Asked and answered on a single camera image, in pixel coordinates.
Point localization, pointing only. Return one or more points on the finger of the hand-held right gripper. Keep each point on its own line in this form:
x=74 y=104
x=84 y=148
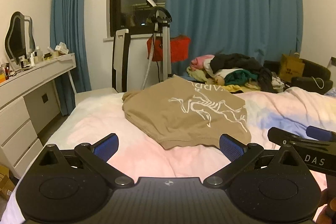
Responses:
x=283 y=136
x=317 y=132

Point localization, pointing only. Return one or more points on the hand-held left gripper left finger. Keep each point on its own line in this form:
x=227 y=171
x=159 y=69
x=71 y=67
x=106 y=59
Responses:
x=106 y=146

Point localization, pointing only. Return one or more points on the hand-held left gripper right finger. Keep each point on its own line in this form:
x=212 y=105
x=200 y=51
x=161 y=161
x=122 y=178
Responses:
x=231 y=148

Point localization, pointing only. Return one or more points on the tan printed t-shirt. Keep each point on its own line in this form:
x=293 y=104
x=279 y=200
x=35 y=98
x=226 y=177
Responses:
x=162 y=119

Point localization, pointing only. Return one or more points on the pile of clothes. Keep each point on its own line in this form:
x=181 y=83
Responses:
x=236 y=61

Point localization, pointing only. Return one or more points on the person's right hand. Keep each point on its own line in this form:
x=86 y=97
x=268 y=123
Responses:
x=329 y=197

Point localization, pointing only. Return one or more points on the pastel tie-dye duvet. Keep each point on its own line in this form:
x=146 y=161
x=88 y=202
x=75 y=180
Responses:
x=99 y=119

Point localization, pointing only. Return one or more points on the pastel tie-dye pillow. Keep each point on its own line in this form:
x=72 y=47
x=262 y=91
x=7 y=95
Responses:
x=330 y=93

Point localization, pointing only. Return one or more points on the black armchair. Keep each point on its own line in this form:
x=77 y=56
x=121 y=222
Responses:
x=315 y=69

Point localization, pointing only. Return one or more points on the brown cardboard box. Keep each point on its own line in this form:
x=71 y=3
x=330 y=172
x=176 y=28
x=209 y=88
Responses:
x=290 y=69

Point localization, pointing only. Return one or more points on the white and black chair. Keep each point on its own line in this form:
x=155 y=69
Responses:
x=119 y=56

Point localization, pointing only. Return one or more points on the white dressing table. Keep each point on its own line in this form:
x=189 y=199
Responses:
x=15 y=119

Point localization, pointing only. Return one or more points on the tissue box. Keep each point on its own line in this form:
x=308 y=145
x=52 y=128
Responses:
x=61 y=48

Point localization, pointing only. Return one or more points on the garment steamer stand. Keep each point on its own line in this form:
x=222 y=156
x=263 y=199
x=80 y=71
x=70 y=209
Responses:
x=165 y=50

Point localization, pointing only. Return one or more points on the red cloth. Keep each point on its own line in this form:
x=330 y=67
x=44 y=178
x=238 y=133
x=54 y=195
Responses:
x=178 y=48

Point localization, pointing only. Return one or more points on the group of cosmetic bottles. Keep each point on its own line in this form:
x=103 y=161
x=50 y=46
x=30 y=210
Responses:
x=32 y=57

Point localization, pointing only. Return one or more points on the narrow blue curtain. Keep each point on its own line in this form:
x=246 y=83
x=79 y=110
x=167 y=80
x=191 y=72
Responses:
x=68 y=29

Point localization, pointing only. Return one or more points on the wide blue curtain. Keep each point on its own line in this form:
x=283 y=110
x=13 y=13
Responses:
x=236 y=3

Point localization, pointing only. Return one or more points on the wavy vanity mirror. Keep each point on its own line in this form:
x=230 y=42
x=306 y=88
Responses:
x=17 y=35

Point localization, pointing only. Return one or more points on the dark wall socket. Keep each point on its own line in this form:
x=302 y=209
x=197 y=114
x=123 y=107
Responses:
x=333 y=61

